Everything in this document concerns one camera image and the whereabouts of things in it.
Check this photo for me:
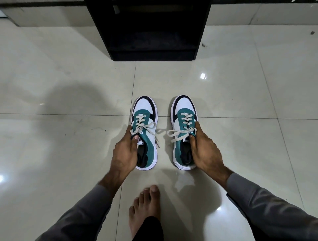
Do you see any person's left forearm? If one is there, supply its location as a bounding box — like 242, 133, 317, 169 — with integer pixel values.
35, 166, 131, 241

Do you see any person's right forearm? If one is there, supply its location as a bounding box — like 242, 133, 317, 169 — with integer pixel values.
215, 166, 318, 241

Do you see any green white sneaker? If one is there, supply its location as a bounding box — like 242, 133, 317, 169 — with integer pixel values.
130, 96, 159, 171
167, 95, 198, 171

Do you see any person's black trouser leg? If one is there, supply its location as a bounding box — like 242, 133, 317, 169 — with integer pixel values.
132, 216, 164, 241

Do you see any person's right hand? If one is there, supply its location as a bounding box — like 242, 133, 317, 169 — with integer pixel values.
189, 121, 225, 173

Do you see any person's bare foot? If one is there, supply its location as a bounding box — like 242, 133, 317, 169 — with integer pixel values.
128, 185, 161, 239

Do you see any person's left hand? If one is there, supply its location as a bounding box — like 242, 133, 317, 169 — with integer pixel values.
110, 124, 140, 177

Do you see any black wooden cabinet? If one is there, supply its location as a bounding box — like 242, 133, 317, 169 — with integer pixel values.
84, 0, 212, 62

